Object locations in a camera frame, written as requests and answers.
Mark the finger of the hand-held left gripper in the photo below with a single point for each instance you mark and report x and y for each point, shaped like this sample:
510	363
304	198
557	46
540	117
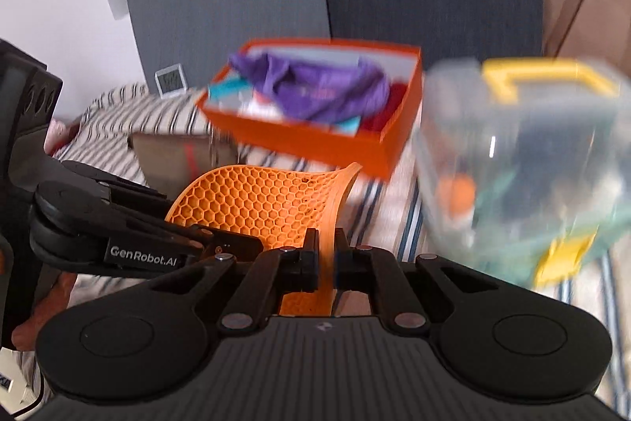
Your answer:
231	246
143	209

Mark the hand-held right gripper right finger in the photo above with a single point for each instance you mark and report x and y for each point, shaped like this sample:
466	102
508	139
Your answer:
341	263

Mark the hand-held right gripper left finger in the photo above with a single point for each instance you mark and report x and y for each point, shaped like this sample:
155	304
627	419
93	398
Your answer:
313	263

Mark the brown plaid zipper pouch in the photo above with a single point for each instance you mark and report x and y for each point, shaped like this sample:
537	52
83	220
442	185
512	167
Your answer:
157	159

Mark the orange honeycomb tray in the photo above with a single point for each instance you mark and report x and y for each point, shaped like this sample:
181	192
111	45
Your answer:
256	199

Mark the orange cardboard box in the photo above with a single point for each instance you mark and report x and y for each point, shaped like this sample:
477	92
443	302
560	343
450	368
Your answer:
305	140

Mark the red fuzzy cloth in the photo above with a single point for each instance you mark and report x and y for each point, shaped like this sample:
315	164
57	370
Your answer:
384	110

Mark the purple fleece cloth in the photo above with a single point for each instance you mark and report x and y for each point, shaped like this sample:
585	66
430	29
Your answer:
320	90

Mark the person's left hand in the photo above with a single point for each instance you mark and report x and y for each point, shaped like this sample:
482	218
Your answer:
49	302

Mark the striped blanket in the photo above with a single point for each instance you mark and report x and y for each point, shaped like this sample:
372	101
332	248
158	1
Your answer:
374	214

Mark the pink fluffy cloth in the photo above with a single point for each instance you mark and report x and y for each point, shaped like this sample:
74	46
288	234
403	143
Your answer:
61	135

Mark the white digital clock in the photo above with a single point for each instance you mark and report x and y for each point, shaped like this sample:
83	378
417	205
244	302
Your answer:
170	80

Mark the clear plastic storage box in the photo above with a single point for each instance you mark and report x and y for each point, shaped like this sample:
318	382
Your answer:
517	154

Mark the brown paper bag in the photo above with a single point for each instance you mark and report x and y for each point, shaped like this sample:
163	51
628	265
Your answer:
586	2

